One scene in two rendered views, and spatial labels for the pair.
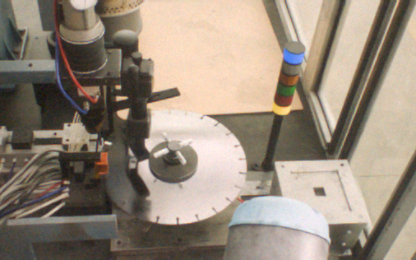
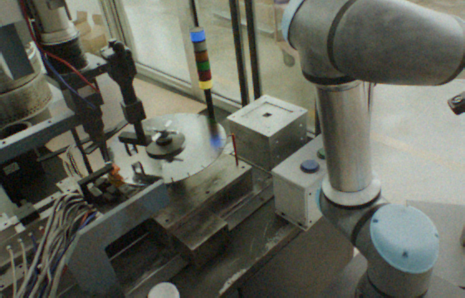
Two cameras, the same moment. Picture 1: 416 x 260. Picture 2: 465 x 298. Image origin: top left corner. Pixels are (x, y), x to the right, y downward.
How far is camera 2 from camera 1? 0.49 m
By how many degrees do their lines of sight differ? 25
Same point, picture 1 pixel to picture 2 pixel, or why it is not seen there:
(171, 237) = (200, 194)
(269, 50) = (158, 93)
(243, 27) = not seen: hidden behind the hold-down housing
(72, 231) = (135, 212)
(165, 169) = (166, 149)
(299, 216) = not seen: outside the picture
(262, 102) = not seen: hidden behind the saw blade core
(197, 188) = (197, 146)
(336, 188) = (274, 108)
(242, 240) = (312, 3)
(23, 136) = (27, 210)
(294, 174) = (244, 116)
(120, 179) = (139, 173)
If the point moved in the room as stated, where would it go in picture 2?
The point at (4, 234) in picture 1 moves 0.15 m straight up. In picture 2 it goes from (81, 249) to (52, 192)
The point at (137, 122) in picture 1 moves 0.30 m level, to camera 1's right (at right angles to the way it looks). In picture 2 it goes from (134, 104) to (241, 62)
